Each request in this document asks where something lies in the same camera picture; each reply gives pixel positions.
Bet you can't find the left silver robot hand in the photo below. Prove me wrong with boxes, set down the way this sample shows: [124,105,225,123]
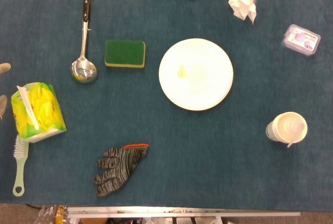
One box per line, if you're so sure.
[0,63,11,119]

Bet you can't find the green yellow sponge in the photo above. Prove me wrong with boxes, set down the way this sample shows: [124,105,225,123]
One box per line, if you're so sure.
[104,39,146,70]

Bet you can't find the yellow green tissue pack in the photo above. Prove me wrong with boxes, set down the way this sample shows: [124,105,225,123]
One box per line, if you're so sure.
[10,82,67,144]

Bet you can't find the light green scrub brush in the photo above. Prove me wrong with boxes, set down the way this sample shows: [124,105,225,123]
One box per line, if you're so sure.
[12,133,30,197]

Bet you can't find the grey striped work glove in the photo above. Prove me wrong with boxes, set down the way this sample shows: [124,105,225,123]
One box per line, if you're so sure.
[93,143,150,197]

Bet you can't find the clear plastic bag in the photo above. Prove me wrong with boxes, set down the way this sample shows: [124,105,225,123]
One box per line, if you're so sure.
[33,204,70,224]

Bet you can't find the teal table cloth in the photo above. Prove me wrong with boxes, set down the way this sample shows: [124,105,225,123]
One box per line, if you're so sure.
[0,0,333,211]

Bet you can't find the white round plate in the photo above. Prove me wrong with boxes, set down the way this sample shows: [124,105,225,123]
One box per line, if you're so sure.
[158,38,234,111]

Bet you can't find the crumpled white tissue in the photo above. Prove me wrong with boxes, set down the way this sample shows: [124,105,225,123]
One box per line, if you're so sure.
[228,0,258,24]

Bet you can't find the stacked white paper cups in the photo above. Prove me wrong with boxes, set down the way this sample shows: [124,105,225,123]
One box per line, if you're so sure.
[265,111,309,144]

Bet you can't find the clear purple plastic box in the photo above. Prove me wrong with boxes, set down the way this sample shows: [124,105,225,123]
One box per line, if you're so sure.
[281,23,322,57]

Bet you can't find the clear plastic spoon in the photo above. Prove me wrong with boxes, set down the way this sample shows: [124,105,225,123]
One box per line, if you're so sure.
[287,122,305,148]

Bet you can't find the steel ladle black handle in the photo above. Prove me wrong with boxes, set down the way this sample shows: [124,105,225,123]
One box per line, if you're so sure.
[71,0,98,84]

